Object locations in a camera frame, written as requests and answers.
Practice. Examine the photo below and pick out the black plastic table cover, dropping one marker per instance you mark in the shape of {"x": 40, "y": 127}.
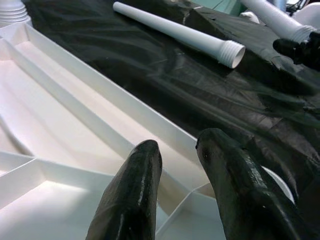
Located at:
{"x": 175, "y": 87}

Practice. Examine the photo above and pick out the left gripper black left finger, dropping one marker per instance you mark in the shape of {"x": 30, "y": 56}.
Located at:
{"x": 132, "y": 195}

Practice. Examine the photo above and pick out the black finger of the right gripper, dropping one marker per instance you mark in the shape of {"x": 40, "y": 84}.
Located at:
{"x": 285, "y": 46}

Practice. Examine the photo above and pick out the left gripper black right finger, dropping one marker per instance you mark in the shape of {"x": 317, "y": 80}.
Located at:
{"x": 245, "y": 195}

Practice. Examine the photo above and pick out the white plastic table leg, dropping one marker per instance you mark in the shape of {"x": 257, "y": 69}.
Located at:
{"x": 12, "y": 12}
{"x": 180, "y": 32}
{"x": 270, "y": 17}

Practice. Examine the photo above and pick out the white plastic table top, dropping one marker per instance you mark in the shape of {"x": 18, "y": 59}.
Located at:
{"x": 62, "y": 125}

